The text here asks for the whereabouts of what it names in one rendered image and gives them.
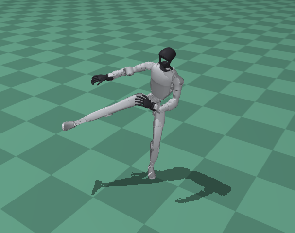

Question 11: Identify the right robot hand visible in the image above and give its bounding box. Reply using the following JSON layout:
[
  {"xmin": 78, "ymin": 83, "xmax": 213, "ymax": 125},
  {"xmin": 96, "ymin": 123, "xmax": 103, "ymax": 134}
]
[{"xmin": 91, "ymin": 74, "xmax": 113, "ymax": 86}]

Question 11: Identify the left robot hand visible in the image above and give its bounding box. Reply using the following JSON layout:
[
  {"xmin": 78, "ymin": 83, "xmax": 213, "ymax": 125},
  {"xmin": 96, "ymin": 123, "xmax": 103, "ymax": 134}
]
[{"xmin": 135, "ymin": 94, "xmax": 156, "ymax": 111}]

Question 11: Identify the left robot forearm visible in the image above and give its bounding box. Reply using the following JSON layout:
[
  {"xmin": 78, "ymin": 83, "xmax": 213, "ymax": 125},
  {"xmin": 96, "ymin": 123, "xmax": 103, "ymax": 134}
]
[{"xmin": 153, "ymin": 100, "xmax": 178, "ymax": 113}]

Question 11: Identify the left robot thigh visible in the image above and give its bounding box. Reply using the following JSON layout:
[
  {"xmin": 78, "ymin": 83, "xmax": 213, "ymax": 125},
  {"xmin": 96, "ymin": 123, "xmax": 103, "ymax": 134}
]
[{"xmin": 150, "ymin": 111, "xmax": 165, "ymax": 150}]

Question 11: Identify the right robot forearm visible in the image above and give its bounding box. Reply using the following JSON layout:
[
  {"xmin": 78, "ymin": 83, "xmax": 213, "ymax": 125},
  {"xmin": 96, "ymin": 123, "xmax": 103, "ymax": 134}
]
[{"xmin": 108, "ymin": 67, "xmax": 127, "ymax": 79}]

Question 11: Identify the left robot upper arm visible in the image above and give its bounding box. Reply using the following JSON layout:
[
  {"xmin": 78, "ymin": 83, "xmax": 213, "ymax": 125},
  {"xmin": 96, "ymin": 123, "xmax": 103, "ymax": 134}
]
[{"xmin": 168, "ymin": 74, "xmax": 184, "ymax": 103}]

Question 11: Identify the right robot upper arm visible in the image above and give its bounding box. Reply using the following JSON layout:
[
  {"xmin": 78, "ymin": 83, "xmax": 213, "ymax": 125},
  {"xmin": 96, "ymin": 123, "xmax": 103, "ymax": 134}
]
[{"xmin": 125, "ymin": 62, "xmax": 156, "ymax": 76}]

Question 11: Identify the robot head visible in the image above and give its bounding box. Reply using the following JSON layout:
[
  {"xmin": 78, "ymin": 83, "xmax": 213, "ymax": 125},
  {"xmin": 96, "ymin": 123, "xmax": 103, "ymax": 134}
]
[{"xmin": 159, "ymin": 47, "xmax": 176, "ymax": 72}]

